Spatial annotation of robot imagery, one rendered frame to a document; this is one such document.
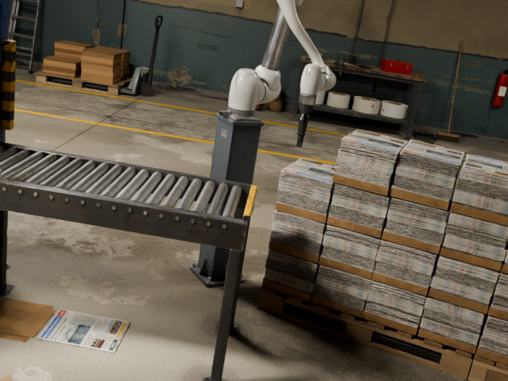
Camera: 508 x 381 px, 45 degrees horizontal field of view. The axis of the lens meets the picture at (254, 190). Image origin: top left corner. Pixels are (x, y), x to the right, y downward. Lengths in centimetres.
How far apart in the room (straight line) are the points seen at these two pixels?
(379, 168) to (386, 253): 44
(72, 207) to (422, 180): 162
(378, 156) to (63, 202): 149
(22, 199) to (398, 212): 175
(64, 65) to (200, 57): 208
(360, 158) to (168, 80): 710
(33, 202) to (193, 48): 737
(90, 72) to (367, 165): 652
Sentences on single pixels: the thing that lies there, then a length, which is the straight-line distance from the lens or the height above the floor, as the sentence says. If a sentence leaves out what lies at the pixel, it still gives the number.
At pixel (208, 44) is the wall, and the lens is 975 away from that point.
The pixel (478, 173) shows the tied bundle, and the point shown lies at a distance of 301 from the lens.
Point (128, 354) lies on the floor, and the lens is 300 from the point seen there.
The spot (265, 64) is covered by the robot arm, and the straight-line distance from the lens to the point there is 355.
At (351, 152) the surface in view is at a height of 101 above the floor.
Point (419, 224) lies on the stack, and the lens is 311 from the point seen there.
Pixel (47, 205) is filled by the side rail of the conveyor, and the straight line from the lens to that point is 262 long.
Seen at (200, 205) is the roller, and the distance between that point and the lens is 258.
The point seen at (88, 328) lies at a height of 1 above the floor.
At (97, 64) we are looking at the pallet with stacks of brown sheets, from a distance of 907.
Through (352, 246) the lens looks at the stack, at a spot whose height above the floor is 53.
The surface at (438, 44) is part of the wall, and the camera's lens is 987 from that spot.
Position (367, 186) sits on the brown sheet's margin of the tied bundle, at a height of 86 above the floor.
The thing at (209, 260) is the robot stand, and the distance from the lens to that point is 367.
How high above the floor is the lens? 168
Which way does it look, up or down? 18 degrees down
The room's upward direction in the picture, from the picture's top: 9 degrees clockwise
